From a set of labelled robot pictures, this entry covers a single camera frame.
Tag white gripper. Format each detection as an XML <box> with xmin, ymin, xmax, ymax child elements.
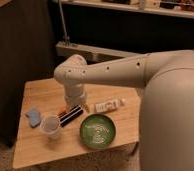
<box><xmin>65</xmin><ymin>87</ymin><xmax>86</xmax><ymax>109</ymax></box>

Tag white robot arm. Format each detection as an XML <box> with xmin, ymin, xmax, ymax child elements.
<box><xmin>54</xmin><ymin>50</ymin><xmax>194</xmax><ymax>171</ymax></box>

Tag orange marker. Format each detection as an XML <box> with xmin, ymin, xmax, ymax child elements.
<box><xmin>58</xmin><ymin>107</ymin><xmax>67</xmax><ymax>116</ymax></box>

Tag black marker upper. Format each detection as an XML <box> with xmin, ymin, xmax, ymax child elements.
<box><xmin>59</xmin><ymin>105</ymin><xmax>82</xmax><ymax>120</ymax></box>

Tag white tube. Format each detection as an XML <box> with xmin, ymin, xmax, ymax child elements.
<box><xmin>94</xmin><ymin>98</ymin><xmax>125</xmax><ymax>113</ymax></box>

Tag clear plastic cup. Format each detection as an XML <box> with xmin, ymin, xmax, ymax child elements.
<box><xmin>39</xmin><ymin>115</ymin><xmax>60</xmax><ymax>139</ymax></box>

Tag grey metal beam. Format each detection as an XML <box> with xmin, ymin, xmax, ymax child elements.
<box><xmin>55</xmin><ymin>40</ymin><xmax>141</xmax><ymax>64</ymax></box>

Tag green ceramic plate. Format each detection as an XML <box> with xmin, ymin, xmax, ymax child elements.
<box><xmin>80</xmin><ymin>114</ymin><xmax>116</xmax><ymax>150</ymax></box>

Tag small wooden table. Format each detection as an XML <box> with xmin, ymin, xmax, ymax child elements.
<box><xmin>13</xmin><ymin>79</ymin><xmax>140</xmax><ymax>169</ymax></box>

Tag blue sponge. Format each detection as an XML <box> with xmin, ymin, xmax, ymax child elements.
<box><xmin>26</xmin><ymin>108</ymin><xmax>41</xmax><ymax>128</ymax></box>

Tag metal pole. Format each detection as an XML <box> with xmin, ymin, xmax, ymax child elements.
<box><xmin>58</xmin><ymin>0</ymin><xmax>70</xmax><ymax>46</ymax></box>

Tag dark cabinet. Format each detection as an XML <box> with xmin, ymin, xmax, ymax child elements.
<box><xmin>0</xmin><ymin>0</ymin><xmax>55</xmax><ymax>147</ymax></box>

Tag wall shelf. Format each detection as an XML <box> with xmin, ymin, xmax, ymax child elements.
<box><xmin>52</xmin><ymin>0</ymin><xmax>194</xmax><ymax>19</ymax></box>

